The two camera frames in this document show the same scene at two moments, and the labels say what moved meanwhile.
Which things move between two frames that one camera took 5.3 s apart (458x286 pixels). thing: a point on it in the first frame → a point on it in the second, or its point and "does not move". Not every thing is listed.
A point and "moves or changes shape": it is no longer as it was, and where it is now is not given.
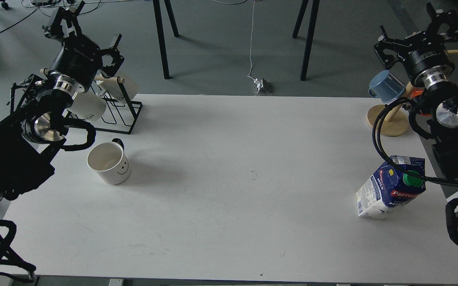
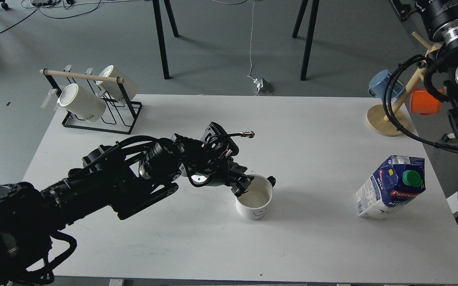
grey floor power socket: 265,87 does not move
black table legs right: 310,33 does not move
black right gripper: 425,55 → 451,20
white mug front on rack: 88,106 does not move
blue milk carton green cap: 391,187 does not move
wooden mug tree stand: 394,121 does not move
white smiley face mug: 110,162 moves or changes shape
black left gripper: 79,59 → 205,161
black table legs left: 157,9 does not move
